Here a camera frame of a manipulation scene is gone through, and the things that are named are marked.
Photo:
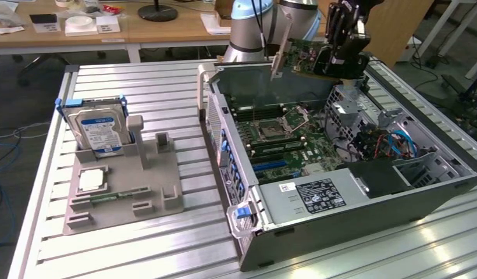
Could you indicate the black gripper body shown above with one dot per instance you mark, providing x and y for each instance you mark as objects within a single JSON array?
[{"x": 363, "y": 4}]

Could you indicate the green graphics card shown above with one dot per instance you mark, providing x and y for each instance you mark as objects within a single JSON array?
[{"x": 305, "y": 55}]

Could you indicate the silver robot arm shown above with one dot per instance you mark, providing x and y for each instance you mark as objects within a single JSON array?
[{"x": 243, "y": 43}]

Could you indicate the wooden cabinet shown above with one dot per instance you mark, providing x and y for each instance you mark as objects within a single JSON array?
[{"x": 401, "y": 29}]

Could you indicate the silver disk bay cage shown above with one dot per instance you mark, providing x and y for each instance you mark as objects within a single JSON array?
[{"x": 340, "y": 101}]

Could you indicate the metal socket cover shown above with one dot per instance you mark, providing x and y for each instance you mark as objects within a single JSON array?
[{"x": 297, "y": 117}]

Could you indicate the white paper stack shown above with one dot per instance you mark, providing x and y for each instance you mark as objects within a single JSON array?
[{"x": 216, "y": 26}]

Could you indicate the black RAM slot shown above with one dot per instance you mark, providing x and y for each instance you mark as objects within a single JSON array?
[
  {"x": 259, "y": 116},
  {"x": 255, "y": 109}
]

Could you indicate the green motherboard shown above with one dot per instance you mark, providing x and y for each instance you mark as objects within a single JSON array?
[{"x": 312, "y": 139}]

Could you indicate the CPU socket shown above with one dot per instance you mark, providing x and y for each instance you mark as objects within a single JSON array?
[{"x": 269, "y": 130}]

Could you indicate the green RAM stick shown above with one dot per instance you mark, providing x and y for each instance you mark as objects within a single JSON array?
[
  {"x": 106, "y": 197},
  {"x": 277, "y": 147}
]

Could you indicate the black lamp base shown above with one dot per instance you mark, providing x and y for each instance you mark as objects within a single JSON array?
[{"x": 158, "y": 13}]

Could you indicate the black expansion slot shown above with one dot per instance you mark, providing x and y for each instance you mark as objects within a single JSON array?
[{"x": 267, "y": 159}]

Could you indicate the blue expansion slot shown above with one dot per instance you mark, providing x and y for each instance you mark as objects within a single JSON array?
[{"x": 269, "y": 166}]

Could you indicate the red packet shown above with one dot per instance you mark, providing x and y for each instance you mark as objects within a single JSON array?
[{"x": 112, "y": 9}]

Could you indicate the white printed box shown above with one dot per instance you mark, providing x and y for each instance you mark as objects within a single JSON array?
[{"x": 108, "y": 24}]

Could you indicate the grey power supply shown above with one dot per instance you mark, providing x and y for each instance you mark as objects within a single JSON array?
[{"x": 277, "y": 203}]

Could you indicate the dark grey PC case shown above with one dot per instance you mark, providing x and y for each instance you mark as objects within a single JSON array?
[{"x": 340, "y": 221}]

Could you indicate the blue case latch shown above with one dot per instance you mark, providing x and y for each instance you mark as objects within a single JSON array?
[{"x": 243, "y": 213}]

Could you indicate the white tape roll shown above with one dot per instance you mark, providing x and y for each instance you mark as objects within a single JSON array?
[{"x": 64, "y": 3}]

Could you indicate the hard disk with blue label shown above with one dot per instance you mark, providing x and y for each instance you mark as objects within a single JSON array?
[{"x": 100, "y": 133}]

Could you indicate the blue disk caddy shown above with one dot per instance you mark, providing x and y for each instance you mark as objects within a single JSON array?
[{"x": 72, "y": 102}]

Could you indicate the black and white box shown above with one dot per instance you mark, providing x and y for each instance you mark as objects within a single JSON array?
[{"x": 45, "y": 21}]

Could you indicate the grey parts rack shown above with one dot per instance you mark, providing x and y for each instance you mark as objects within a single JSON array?
[{"x": 126, "y": 180}]

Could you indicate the wooden desk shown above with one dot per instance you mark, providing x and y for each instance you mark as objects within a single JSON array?
[{"x": 21, "y": 39}]

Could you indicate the silver CPU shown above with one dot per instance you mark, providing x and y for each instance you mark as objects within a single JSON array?
[{"x": 92, "y": 180}]

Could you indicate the white paper label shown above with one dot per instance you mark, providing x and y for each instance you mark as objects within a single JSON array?
[{"x": 10, "y": 30}]

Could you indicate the white table frame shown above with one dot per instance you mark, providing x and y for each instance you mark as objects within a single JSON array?
[{"x": 476, "y": 68}]

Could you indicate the silver drive bracket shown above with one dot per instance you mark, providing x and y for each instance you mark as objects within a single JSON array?
[{"x": 436, "y": 165}]

